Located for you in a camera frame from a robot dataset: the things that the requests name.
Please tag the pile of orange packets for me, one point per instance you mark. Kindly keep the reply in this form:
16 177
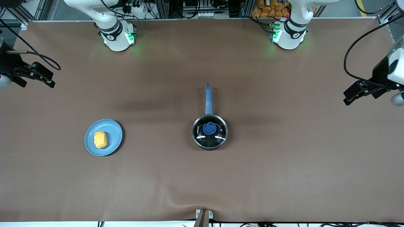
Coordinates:
268 9

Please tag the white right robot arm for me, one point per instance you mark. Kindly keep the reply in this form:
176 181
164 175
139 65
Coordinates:
116 34

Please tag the aluminium frame profile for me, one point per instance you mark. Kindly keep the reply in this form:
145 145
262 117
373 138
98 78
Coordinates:
24 26
386 15

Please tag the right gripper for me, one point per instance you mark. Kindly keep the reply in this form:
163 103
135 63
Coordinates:
7 63

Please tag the metal bracket with post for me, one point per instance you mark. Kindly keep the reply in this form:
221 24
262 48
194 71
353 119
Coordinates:
203 220

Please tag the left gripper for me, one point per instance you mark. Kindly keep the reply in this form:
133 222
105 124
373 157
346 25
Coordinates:
379 74

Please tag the yellow potato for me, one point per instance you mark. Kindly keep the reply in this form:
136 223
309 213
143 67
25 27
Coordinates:
100 140

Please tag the blue round plate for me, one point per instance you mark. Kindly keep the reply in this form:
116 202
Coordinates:
112 132

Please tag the brown table mat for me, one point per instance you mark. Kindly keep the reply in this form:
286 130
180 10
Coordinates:
202 176

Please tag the white power strip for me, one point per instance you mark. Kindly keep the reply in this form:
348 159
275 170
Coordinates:
135 8

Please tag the glass lid blue knob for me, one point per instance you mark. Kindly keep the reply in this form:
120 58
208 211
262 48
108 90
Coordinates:
209 128

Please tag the white connector block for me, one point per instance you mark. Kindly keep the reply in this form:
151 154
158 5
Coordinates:
206 14

